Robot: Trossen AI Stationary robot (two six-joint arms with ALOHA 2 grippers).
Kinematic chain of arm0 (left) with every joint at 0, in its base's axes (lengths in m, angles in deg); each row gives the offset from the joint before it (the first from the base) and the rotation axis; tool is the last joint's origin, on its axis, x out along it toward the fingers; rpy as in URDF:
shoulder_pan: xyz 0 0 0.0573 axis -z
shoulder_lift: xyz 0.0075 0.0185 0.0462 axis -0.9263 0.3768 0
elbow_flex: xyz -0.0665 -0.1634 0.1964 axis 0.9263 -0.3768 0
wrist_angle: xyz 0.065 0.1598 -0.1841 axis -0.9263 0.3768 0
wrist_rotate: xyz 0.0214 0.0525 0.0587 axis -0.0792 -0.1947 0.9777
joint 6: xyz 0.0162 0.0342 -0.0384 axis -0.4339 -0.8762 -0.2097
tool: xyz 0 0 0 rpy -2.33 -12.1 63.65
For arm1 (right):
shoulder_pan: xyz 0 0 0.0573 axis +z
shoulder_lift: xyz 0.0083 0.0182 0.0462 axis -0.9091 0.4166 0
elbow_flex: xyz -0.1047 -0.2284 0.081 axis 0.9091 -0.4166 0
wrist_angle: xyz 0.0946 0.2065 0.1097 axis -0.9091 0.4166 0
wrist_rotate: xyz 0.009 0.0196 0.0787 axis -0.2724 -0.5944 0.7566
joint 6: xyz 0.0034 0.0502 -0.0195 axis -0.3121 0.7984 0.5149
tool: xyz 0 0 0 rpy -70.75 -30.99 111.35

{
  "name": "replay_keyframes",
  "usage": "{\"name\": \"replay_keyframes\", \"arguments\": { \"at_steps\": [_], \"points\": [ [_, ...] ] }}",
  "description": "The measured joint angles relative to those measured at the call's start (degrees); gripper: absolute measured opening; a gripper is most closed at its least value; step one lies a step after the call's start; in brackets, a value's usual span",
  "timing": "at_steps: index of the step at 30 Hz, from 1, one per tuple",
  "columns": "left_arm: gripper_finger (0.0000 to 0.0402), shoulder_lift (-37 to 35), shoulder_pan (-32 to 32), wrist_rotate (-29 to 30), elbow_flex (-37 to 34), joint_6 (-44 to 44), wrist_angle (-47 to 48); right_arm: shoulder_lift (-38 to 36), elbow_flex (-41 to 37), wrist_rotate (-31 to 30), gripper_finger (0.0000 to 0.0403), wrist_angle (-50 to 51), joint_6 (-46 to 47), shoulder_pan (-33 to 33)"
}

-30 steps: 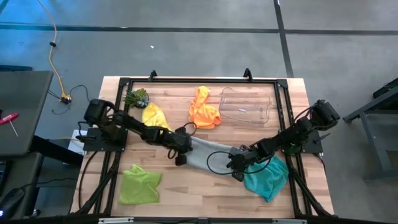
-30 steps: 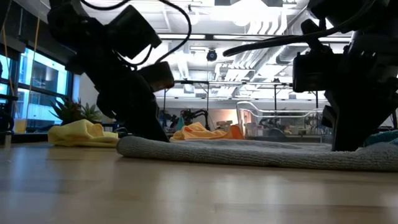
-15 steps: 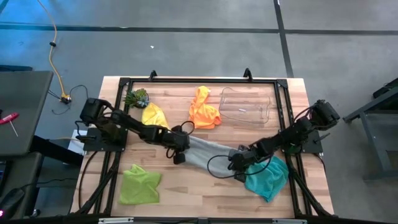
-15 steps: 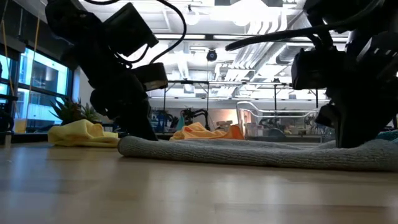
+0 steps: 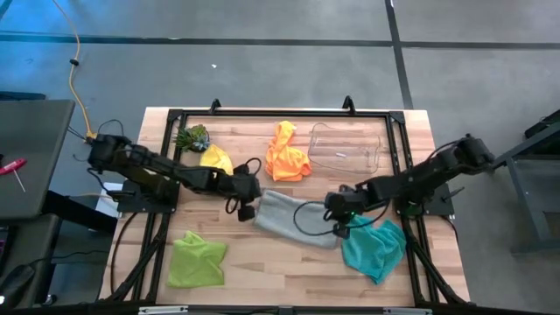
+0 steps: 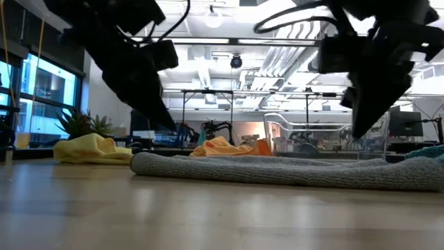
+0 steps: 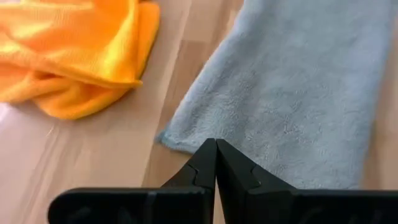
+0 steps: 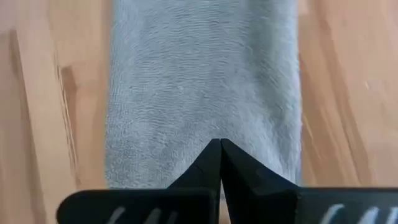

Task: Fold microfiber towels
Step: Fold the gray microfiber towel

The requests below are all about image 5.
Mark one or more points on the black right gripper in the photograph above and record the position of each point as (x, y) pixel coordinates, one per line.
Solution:
(345, 205)

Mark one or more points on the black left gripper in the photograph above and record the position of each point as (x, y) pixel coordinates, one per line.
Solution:
(242, 186)

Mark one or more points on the yellow microfiber towel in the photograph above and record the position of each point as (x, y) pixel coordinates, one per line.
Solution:
(216, 159)

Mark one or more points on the orange microfiber towel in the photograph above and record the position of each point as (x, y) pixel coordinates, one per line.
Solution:
(286, 162)

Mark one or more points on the grey microfiber towel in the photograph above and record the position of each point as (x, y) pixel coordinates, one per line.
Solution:
(284, 219)

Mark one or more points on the clear plastic bin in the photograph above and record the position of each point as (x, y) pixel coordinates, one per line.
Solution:
(345, 149)

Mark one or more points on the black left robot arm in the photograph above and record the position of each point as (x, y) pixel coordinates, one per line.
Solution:
(166, 170)

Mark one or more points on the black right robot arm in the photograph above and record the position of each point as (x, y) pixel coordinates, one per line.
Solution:
(420, 175)

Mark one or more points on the teal microfiber towel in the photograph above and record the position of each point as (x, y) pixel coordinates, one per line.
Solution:
(372, 251)

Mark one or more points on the lime green microfiber towel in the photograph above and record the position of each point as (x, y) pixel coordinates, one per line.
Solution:
(197, 262)

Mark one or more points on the potted succulent plant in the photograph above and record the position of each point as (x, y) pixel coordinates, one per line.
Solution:
(192, 137)

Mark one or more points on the white paper sheet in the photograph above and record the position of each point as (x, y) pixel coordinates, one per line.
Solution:
(107, 205)

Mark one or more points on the grey metal stand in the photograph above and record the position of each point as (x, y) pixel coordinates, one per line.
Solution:
(529, 192)

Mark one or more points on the grey side table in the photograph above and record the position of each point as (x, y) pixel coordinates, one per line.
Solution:
(30, 157)

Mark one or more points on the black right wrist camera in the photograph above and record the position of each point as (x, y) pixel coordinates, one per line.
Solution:
(342, 230)

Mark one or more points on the black aluminium table frame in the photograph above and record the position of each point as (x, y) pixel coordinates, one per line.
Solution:
(284, 113)

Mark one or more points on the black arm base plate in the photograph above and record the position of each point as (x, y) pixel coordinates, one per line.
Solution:
(437, 203)
(144, 203)

